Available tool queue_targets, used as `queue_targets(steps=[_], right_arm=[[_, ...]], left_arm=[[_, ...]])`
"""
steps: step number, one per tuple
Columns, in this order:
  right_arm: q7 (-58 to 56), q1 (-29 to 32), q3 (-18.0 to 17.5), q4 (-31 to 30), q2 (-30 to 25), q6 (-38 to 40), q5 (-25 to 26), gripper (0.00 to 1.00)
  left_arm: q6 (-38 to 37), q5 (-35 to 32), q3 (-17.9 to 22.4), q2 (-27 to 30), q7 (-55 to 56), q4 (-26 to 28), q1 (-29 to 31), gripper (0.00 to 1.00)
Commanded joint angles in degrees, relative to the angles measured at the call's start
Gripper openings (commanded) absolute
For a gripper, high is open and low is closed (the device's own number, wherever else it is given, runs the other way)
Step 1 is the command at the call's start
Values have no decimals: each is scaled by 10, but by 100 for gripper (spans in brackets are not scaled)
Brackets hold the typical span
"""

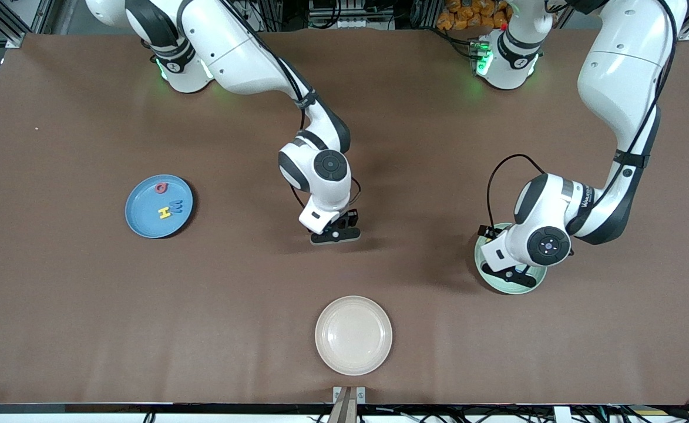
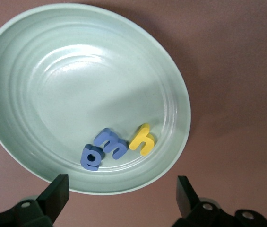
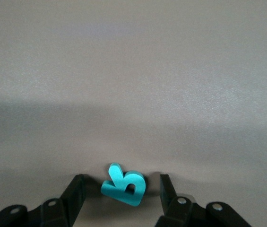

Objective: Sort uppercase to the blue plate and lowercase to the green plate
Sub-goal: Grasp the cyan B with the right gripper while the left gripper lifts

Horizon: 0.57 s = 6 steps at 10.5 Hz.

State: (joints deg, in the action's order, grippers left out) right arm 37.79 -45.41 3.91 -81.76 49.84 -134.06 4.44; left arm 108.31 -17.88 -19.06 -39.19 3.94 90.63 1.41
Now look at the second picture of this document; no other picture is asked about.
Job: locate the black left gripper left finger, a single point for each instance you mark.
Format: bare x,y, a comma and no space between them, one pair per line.
48,205

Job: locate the blue foam lowercase m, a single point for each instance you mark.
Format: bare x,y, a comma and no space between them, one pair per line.
109,142

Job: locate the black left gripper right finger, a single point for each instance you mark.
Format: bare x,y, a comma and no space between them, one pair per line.
194,212

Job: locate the green plate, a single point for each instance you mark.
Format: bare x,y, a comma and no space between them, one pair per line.
64,94

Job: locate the yellow foam lowercase h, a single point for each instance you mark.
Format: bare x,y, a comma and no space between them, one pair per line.
142,142

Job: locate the blue foam lowercase a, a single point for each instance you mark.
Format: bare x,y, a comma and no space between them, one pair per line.
86,163

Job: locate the brown table cover mat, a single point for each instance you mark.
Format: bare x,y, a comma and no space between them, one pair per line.
242,94

